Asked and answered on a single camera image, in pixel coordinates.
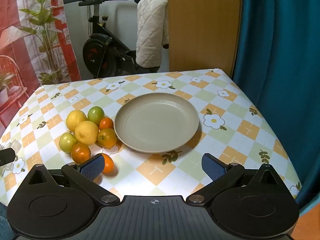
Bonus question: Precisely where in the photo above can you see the dark-topped orange tangerine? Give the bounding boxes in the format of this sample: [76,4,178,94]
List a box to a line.
[71,143,91,164]

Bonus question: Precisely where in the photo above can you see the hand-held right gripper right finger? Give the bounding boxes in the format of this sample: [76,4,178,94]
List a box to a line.
[186,153,288,207]

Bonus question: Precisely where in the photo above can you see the teal curtain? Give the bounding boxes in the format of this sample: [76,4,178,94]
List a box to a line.
[232,0,320,213]

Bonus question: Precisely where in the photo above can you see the bright orange tangerine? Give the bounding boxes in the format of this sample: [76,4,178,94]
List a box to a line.
[100,153,115,174]

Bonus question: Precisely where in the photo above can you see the green apple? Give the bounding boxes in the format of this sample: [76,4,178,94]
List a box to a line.
[87,106,105,125]

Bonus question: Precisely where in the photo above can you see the small orange tangerine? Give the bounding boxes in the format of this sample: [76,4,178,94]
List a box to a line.
[99,117,115,130]

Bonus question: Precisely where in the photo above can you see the printed wall cloth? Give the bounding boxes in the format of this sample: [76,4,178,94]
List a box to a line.
[0,0,82,130]

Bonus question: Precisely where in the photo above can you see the yellow lemon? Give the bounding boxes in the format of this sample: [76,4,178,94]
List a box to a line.
[66,110,88,132]
[74,121,99,146]

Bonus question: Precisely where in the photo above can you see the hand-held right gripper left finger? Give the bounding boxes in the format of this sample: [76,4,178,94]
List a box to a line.
[26,154,120,207]

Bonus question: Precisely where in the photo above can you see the white quilted blanket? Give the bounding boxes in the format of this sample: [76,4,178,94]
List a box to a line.
[136,0,170,68]

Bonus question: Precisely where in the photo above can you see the wooden board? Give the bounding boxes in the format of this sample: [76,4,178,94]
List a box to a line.
[167,0,242,79]

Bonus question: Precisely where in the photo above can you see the greenish orange tangerine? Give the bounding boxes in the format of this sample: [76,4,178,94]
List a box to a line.
[97,128,118,148]

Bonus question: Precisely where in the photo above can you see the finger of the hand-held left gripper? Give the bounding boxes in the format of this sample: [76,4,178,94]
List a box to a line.
[0,148,16,167]

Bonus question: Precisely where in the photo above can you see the black exercise bike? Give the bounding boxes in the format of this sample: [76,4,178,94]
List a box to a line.
[75,0,163,79]

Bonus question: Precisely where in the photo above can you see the yellow-green apple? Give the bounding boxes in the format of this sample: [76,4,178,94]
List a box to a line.
[59,132,78,153]

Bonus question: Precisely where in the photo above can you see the checked floral tablecloth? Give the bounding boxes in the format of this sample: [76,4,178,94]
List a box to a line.
[0,67,303,205]

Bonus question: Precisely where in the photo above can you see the beige round plate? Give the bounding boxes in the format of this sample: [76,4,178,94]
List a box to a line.
[114,93,200,154]

